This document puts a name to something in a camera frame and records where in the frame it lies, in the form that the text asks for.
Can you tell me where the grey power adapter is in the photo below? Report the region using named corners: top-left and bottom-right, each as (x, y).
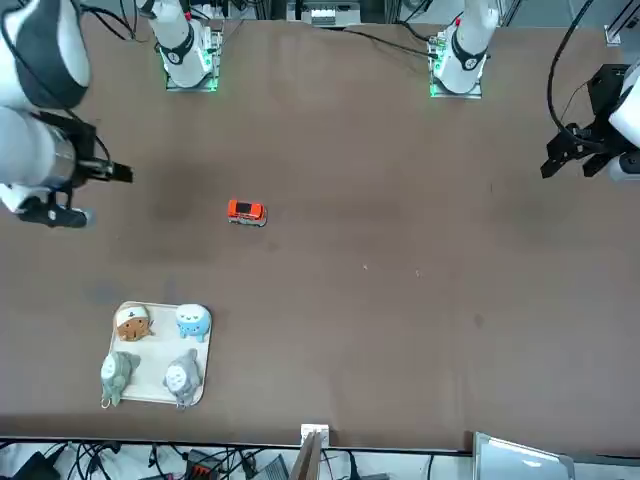
top-left (259, 453), bottom-right (290, 480)

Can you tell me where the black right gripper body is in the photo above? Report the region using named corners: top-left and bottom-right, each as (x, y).
top-left (63, 119), bottom-right (114, 191)

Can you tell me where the grey metal box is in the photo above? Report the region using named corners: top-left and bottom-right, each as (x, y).
top-left (471, 430), bottom-right (577, 480)

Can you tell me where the black base power cable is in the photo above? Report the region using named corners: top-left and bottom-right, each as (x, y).
top-left (342, 27), bottom-right (434, 57)

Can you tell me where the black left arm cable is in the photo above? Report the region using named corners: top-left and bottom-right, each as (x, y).
top-left (545, 0), bottom-right (600, 135)

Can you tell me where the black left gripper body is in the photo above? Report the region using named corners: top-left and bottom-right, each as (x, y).
top-left (567, 63), bottom-right (630, 154)

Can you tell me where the beige plastic tray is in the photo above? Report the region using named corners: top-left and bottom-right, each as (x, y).
top-left (108, 299), bottom-right (214, 405)

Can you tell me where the aluminium camera post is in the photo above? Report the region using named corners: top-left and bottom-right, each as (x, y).
top-left (288, 422), bottom-right (332, 480)

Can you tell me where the orange-and-blue toy bus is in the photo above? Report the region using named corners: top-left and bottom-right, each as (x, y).
top-left (226, 198), bottom-right (270, 230)

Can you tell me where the black orange power plug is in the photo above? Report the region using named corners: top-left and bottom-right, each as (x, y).
top-left (183, 448), bottom-right (217, 480)

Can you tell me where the grey plush toy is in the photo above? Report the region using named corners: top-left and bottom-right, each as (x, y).
top-left (161, 348), bottom-right (205, 412)

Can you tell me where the grey-green plush toy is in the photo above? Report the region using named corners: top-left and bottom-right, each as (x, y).
top-left (99, 349), bottom-right (142, 410)

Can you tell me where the black power adapter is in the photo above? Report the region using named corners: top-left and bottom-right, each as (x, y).
top-left (9, 449), bottom-right (57, 480)

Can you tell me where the blue round plush toy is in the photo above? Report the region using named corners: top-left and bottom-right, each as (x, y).
top-left (173, 302), bottom-right (212, 344)

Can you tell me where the brown plush toy white hat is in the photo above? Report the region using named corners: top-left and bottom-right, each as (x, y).
top-left (113, 304), bottom-right (155, 344)

